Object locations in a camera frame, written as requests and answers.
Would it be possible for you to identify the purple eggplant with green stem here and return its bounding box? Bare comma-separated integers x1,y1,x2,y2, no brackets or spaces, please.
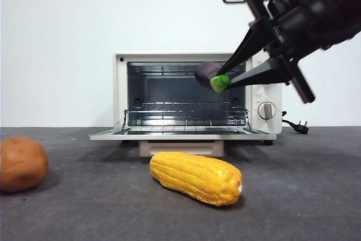
193,60,230,94

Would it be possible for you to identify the black power cord with plug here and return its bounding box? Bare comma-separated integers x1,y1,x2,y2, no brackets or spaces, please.
281,110,309,134

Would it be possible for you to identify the metal wire oven rack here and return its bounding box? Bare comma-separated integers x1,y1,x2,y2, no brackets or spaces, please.
122,102,250,134

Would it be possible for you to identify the beige oven knob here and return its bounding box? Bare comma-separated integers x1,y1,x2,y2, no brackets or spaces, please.
257,101,277,120

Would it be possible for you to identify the glass oven door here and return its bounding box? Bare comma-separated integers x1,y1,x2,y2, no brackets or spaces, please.
89,126,277,157

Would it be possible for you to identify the brown potato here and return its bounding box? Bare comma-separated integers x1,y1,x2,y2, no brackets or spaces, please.
0,137,49,193

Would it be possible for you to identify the white toaster oven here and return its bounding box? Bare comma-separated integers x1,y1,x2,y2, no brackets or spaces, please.
113,51,283,147

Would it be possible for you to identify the yellow corn cob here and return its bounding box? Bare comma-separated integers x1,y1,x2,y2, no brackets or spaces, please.
149,151,243,207

